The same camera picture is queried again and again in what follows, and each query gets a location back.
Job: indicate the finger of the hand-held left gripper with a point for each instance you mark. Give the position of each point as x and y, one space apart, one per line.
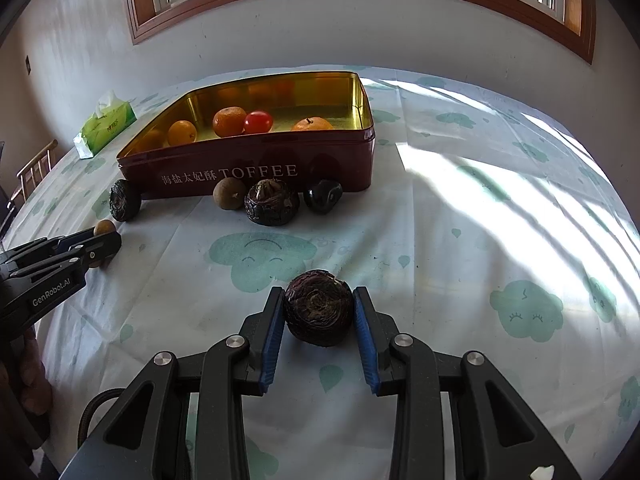
100 250
50 246

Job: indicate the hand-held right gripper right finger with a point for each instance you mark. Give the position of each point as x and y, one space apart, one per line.
367 345

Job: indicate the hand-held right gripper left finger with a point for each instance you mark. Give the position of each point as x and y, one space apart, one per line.
272 340

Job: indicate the brown longan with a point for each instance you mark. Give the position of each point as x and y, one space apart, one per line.
230 191
105 226

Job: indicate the large dark water chestnut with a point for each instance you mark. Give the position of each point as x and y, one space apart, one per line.
124 200

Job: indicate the small mandarin orange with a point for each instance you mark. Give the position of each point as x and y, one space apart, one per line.
182 132

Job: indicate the rough-skinned mandarin orange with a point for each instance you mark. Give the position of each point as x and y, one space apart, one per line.
230 121

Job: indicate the red and gold tin box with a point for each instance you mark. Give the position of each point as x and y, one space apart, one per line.
340 160

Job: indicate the red cherry tomato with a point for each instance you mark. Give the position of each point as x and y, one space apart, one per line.
258 121

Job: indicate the smooth orange with stem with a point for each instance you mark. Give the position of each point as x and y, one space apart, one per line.
312 124

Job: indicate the person's left hand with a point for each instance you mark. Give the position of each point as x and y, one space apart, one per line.
36 380

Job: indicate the wooden chair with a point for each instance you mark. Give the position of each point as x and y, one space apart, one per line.
35 165

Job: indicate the white green-patterned tablecloth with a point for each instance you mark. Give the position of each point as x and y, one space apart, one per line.
450 260

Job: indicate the green tissue box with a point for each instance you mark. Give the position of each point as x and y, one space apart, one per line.
107 127

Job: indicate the wood-framed barred window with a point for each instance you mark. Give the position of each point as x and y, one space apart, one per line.
142 10

